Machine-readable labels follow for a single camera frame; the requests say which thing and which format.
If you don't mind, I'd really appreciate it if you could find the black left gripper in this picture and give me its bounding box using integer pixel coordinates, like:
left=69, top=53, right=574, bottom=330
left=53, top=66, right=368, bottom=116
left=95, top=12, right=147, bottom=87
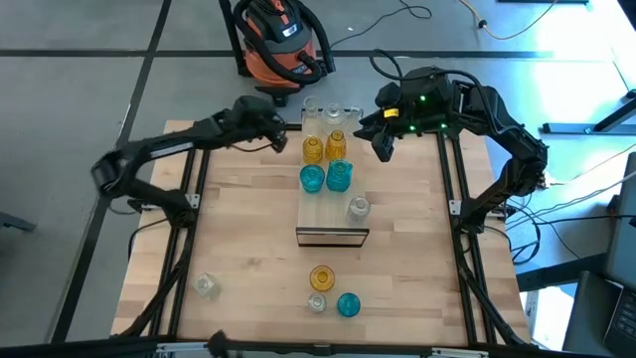
left=232, top=94, right=289, bottom=154

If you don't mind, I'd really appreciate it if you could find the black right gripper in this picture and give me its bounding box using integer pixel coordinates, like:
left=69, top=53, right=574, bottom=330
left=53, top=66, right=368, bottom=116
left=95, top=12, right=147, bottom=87
left=352, top=79, right=423, bottom=164

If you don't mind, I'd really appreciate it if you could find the yellow glass bottle vase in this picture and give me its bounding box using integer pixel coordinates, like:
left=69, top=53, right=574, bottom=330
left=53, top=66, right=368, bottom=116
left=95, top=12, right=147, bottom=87
left=325, top=129, right=348, bottom=161
left=301, top=135, right=325, bottom=165

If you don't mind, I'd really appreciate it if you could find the blue round glass vase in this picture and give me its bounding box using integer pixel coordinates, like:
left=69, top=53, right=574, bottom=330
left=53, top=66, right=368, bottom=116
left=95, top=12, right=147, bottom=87
left=298, top=164, right=327, bottom=195

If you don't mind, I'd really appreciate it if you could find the teal square glass vase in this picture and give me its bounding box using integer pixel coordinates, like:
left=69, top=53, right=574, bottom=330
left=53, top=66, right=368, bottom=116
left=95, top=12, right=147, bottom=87
left=325, top=158, right=355, bottom=193

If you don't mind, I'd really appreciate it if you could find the clear diamond-pattern glass vase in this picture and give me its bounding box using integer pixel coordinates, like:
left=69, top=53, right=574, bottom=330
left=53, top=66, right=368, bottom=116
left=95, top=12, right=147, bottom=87
left=345, top=195, right=372, bottom=225

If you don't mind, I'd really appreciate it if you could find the blue diamond-pattern glass vase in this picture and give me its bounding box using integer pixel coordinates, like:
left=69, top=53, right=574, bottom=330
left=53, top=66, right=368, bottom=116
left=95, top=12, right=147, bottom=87
left=336, top=291, right=363, bottom=319

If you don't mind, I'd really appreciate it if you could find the orange black shop vacuum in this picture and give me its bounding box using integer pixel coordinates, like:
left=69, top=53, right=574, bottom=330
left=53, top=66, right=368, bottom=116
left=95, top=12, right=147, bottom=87
left=233, top=0, right=337, bottom=108

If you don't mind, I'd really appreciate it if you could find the black slanted pole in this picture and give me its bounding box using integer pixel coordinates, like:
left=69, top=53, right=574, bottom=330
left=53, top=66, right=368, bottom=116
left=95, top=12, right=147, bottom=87
left=218, top=0, right=249, bottom=79

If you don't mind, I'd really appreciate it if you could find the yellow wide glass vase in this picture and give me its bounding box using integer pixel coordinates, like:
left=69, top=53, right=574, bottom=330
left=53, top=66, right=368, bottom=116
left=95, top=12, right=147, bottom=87
left=308, top=265, right=337, bottom=293

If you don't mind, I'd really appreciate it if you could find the clear square glass vase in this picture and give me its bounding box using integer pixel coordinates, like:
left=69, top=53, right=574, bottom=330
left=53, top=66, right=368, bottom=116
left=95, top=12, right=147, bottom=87
left=192, top=271, right=222, bottom=301

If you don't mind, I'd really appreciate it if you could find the clear ribbed glass vase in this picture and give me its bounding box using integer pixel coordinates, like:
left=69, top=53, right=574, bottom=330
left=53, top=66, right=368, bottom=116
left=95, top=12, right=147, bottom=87
left=306, top=291, right=329, bottom=314

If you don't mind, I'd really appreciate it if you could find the black table leg base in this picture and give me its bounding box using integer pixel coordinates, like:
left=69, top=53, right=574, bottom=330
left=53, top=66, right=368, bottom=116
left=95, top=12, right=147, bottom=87
left=541, top=89, right=636, bottom=135

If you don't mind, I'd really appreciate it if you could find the black front beam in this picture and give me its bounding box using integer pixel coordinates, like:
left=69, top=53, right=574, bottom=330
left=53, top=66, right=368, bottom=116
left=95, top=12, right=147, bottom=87
left=0, top=335, right=548, bottom=358

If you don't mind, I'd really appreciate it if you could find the black desk foot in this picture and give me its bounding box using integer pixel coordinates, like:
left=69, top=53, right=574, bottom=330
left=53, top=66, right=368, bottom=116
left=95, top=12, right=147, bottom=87
left=516, top=253, right=610, bottom=293

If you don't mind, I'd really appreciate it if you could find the gray desk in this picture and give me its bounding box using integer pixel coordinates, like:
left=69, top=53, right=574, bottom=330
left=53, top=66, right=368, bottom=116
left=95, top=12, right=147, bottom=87
left=560, top=151, right=636, bottom=358

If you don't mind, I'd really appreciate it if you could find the gray floor object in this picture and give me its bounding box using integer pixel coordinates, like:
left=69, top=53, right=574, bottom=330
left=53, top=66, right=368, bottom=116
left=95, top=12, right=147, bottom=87
left=0, top=211, right=37, bottom=234

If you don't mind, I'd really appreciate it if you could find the black keyboard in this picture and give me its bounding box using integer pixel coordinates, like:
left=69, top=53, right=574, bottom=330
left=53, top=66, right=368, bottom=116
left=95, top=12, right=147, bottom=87
left=601, top=285, right=636, bottom=357

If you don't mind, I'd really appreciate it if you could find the black aluminium table frame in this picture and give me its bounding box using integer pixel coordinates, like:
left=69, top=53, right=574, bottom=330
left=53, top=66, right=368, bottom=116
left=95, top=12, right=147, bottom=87
left=118, top=111, right=531, bottom=349

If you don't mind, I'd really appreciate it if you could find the wooden shelf with black frame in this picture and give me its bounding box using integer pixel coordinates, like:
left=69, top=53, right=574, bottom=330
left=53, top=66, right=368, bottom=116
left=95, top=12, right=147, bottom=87
left=295, top=107, right=372, bottom=249

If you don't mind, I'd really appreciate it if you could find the black vacuum hose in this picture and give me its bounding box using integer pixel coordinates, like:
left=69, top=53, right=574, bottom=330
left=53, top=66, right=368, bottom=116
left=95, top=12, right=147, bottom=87
left=233, top=0, right=335, bottom=85

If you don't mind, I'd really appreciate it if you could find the black floor cable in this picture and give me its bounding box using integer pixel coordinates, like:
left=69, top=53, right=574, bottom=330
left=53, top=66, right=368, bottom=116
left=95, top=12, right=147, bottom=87
left=330, top=0, right=433, bottom=49

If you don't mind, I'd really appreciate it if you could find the yellow floor cable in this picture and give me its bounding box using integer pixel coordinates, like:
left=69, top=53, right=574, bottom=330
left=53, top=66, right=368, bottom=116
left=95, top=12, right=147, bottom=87
left=459, top=0, right=560, bottom=42

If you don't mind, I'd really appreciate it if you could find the black cable bundle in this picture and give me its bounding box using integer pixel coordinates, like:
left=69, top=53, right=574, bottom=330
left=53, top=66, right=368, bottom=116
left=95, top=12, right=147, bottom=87
left=494, top=168, right=636, bottom=268

